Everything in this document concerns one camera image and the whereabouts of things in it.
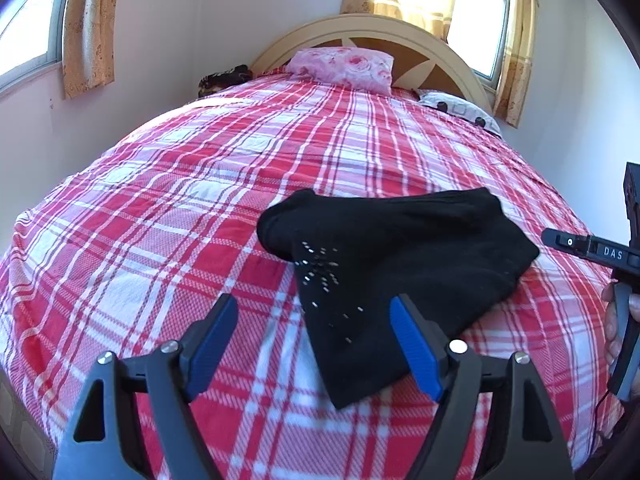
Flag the side wall window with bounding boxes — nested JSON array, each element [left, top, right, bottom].
[[0, 0, 68, 92]]

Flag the beige patterned mattress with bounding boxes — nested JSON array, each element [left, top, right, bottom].
[[0, 367, 59, 480]]

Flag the black pants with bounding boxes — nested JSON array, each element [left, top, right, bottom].
[[256, 187, 542, 410]]

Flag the black cable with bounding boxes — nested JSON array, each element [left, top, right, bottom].
[[591, 389, 619, 455]]

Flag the person's right hand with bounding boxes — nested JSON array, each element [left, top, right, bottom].
[[601, 284, 622, 375]]

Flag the white pillow with dark spots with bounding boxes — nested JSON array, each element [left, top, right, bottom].
[[416, 89, 503, 137]]

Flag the cream wooden headboard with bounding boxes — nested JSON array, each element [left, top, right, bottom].
[[249, 14, 493, 113]]

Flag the narrow yellow patterned curtain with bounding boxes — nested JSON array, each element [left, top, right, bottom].
[[492, 0, 540, 129]]

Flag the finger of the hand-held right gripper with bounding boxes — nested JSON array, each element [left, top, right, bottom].
[[541, 228, 594, 260]]

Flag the window beside headboard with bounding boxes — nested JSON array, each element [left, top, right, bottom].
[[447, 0, 512, 92]]

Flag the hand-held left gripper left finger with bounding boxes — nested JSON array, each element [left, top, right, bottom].
[[52, 293, 239, 480]]

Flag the pink floral pillow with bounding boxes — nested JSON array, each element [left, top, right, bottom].
[[287, 46, 395, 96]]

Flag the dark floral cloth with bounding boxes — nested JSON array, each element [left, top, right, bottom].
[[198, 64, 253, 98]]

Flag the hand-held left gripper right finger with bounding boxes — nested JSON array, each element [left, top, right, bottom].
[[389, 293, 574, 480]]

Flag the orange patterned curtain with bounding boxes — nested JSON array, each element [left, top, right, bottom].
[[61, 0, 119, 100]]

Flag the red plaid bed blanket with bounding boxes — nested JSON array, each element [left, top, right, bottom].
[[0, 72, 626, 480]]

